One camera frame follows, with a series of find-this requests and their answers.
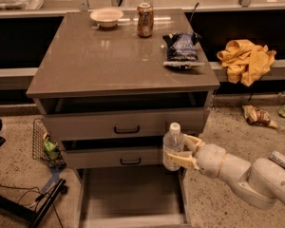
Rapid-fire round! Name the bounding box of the black stand base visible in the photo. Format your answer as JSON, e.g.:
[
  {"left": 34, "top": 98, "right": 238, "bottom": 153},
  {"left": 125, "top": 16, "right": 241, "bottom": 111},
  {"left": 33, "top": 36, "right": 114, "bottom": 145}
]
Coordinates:
[{"left": 0, "top": 179, "right": 67, "bottom": 228}]

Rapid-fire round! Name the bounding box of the open bottom drawer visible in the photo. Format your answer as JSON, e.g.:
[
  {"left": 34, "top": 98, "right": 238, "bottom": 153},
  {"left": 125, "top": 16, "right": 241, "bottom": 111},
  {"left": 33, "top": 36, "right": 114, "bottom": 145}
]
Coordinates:
[{"left": 75, "top": 165, "right": 191, "bottom": 228}]

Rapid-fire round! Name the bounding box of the wire basket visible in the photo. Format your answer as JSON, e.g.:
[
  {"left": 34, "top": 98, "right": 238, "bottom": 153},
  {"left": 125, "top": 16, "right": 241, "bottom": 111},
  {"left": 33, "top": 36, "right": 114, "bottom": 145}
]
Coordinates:
[{"left": 32, "top": 119, "right": 67, "bottom": 170}]

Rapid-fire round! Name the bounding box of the white bowl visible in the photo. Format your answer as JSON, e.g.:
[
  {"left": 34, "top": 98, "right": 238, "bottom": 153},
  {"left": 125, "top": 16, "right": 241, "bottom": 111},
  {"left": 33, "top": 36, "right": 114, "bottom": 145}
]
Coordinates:
[{"left": 90, "top": 8, "right": 124, "bottom": 28}]

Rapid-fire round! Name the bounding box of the top drawer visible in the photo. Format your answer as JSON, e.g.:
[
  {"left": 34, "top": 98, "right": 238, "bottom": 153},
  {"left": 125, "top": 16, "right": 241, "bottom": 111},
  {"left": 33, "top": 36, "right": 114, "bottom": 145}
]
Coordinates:
[{"left": 43, "top": 107, "right": 210, "bottom": 141}]

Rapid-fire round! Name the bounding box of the yellow cloth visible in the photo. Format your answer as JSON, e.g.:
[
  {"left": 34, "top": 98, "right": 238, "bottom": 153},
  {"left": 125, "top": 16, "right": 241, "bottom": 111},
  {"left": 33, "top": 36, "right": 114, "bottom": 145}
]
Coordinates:
[{"left": 217, "top": 39, "right": 276, "bottom": 86}]

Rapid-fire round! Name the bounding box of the clear plastic water bottle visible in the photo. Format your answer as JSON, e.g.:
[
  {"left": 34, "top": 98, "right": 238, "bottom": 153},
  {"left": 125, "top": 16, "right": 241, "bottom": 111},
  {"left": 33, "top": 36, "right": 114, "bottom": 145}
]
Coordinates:
[{"left": 162, "top": 123, "right": 184, "bottom": 171}]

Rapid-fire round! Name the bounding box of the white tube on floor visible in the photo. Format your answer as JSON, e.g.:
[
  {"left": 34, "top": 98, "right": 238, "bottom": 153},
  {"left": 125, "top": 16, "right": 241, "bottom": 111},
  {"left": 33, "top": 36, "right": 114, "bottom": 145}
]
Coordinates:
[{"left": 269, "top": 150, "right": 285, "bottom": 169}]

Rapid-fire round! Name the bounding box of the black cable on floor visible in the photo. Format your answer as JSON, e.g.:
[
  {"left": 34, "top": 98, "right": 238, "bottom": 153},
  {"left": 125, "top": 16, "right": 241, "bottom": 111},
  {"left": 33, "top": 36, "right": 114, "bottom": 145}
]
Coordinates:
[{"left": 0, "top": 178, "right": 65, "bottom": 228}]

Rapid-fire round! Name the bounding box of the middle drawer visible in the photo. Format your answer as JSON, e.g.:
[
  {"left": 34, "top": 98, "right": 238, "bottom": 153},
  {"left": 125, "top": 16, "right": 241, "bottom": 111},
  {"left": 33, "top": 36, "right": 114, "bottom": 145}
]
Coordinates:
[{"left": 62, "top": 145, "right": 162, "bottom": 169}]

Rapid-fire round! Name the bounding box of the brown snack bag on floor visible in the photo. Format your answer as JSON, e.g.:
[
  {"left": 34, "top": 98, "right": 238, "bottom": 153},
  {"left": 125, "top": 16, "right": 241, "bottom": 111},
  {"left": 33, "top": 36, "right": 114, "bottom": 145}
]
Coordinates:
[{"left": 242, "top": 105, "right": 277, "bottom": 128}]

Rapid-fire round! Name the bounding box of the dark blue chip bag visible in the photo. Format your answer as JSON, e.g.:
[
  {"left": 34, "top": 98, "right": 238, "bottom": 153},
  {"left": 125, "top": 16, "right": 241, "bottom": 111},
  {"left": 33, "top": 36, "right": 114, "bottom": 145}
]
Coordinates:
[{"left": 162, "top": 32, "right": 204, "bottom": 68}]

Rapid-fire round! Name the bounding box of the green snack bag in basket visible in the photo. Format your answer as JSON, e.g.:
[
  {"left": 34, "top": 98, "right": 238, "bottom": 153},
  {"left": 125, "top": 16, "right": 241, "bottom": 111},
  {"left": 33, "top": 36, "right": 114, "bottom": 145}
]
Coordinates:
[{"left": 43, "top": 133, "right": 59, "bottom": 162}]

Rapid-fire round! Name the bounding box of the grey drawer cabinet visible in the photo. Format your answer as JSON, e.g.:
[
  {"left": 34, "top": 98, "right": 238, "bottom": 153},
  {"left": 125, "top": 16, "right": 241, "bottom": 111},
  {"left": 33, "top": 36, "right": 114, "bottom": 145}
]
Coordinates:
[{"left": 26, "top": 9, "right": 220, "bottom": 228}]

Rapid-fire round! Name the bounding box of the brown soda can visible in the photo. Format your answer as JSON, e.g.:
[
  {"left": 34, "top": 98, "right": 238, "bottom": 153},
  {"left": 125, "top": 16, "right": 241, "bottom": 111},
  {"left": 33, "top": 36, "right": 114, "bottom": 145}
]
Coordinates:
[{"left": 137, "top": 2, "right": 154, "bottom": 38}]

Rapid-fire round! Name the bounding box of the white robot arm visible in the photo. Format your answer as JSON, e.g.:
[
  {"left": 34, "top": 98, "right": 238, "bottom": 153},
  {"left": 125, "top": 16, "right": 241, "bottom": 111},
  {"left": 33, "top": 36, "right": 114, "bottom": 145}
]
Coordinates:
[{"left": 164, "top": 135, "right": 285, "bottom": 210}]

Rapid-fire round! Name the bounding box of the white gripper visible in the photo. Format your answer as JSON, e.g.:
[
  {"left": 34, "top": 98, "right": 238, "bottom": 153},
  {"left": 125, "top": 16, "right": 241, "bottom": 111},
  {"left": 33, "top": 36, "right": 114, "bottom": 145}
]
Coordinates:
[{"left": 165, "top": 134, "right": 226, "bottom": 179}]

